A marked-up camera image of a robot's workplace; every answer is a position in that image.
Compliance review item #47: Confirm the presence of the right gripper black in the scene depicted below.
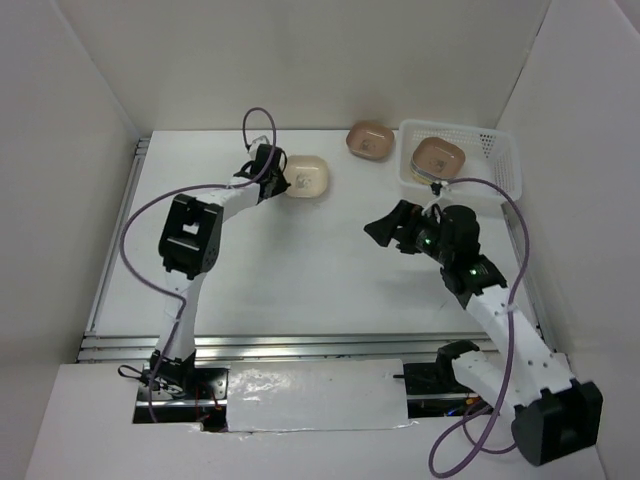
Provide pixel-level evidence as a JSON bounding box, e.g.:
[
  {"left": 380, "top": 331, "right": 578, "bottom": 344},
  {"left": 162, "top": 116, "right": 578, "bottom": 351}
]
[{"left": 364, "top": 198, "right": 452, "bottom": 264}]

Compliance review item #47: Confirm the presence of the cream panda plate back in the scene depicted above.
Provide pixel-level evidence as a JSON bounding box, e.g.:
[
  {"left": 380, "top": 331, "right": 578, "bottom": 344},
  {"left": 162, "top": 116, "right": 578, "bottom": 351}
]
[{"left": 284, "top": 155, "right": 329, "bottom": 199}]

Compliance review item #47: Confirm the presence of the brown panda plate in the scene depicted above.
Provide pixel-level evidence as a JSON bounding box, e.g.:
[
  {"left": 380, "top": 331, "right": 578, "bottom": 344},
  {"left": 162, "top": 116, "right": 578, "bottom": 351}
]
[
  {"left": 346, "top": 120, "right": 395, "bottom": 161},
  {"left": 410, "top": 137, "right": 466, "bottom": 181}
]

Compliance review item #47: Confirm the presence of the brown panda plate back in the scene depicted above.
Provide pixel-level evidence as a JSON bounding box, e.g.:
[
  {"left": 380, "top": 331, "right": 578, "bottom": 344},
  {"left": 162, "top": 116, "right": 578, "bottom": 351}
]
[{"left": 346, "top": 120, "right": 395, "bottom": 161}]

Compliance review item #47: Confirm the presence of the purple panda plate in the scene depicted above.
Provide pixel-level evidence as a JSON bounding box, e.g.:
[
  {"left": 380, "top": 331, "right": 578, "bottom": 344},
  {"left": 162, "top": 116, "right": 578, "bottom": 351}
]
[{"left": 409, "top": 160, "right": 438, "bottom": 185}]

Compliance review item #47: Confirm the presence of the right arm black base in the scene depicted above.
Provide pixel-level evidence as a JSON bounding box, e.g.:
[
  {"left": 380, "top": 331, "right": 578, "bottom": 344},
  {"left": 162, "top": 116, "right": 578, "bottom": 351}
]
[{"left": 393, "top": 340, "right": 487, "bottom": 419}]

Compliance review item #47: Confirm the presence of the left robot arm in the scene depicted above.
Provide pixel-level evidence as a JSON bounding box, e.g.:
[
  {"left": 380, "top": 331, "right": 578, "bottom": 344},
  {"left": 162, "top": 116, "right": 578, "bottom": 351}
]
[{"left": 150, "top": 143, "right": 289, "bottom": 399}]

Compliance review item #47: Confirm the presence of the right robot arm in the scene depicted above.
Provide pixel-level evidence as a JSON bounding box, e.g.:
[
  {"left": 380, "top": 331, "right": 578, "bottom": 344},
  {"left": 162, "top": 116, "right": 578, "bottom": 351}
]
[{"left": 364, "top": 200, "right": 603, "bottom": 466}]

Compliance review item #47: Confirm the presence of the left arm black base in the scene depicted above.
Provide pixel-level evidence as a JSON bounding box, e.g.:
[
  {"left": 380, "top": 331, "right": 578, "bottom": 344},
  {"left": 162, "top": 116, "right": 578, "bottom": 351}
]
[{"left": 117, "top": 365, "right": 229, "bottom": 433}]

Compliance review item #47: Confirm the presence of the white plastic basket bin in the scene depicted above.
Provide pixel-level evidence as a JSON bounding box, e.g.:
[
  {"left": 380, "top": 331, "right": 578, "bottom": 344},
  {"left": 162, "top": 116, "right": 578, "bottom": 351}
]
[{"left": 395, "top": 119, "right": 522, "bottom": 204}]

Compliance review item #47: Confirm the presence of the white taped cover panel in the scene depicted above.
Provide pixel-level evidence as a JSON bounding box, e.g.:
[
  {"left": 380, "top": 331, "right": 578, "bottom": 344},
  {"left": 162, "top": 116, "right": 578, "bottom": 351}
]
[{"left": 226, "top": 359, "right": 410, "bottom": 433}]

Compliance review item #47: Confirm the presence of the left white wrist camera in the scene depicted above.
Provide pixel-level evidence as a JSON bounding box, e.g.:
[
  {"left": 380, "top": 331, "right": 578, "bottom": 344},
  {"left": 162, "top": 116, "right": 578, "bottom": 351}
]
[{"left": 247, "top": 135, "right": 271, "bottom": 152}]

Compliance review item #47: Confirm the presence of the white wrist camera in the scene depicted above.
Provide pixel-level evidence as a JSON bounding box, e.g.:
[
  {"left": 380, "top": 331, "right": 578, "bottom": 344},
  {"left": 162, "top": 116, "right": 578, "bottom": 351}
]
[
  {"left": 423, "top": 181, "right": 450, "bottom": 216},
  {"left": 247, "top": 135, "right": 271, "bottom": 152}
]

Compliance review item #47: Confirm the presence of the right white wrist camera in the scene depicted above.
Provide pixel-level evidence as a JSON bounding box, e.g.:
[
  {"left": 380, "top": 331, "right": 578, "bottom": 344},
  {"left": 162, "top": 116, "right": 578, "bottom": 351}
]
[{"left": 423, "top": 181, "right": 450, "bottom": 216}]

